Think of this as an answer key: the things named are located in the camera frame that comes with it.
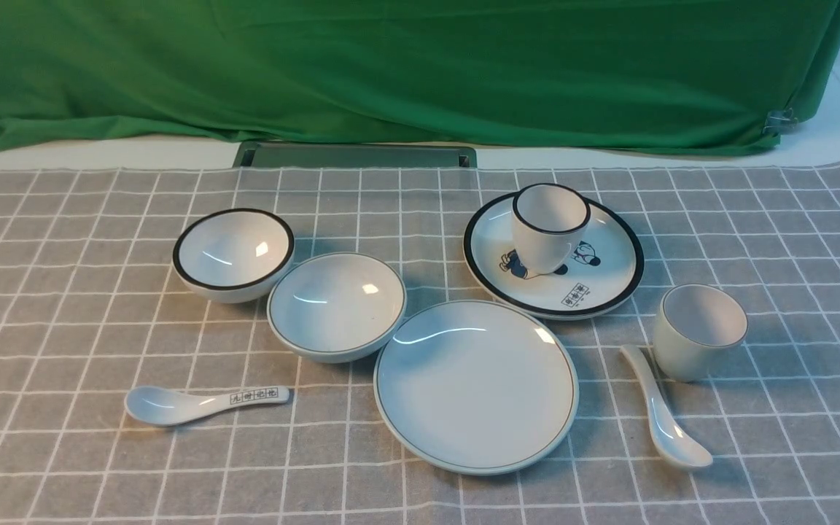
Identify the grey-rimmed white bowl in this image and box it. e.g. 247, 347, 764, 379
267, 252, 408, 363

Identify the plain white ceramic spoon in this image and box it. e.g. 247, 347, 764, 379
620, 345, 713, 471

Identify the plain white cup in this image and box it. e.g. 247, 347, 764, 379
653, 284, 749, 382

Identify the white spoon with characters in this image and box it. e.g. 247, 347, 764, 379
125, 386, 291, 427

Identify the black-rimmed white bowl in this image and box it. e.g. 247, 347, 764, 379
172, 207, 295, 303

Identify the grey metal tray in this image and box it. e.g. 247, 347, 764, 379
233, 141, 478, 169

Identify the plain white plate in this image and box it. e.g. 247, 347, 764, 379
373, 300, 580, 476

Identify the black-rimmed illustrated plate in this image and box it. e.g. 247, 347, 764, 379
463, 194, 645, 320

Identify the black-rimmed white cup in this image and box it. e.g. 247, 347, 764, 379
511, 183, 592, 275

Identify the green backdrop cloth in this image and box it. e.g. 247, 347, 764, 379
0, 1, 840, 157

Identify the metal clamp on backdrop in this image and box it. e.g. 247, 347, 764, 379
761, 107, 800, 136

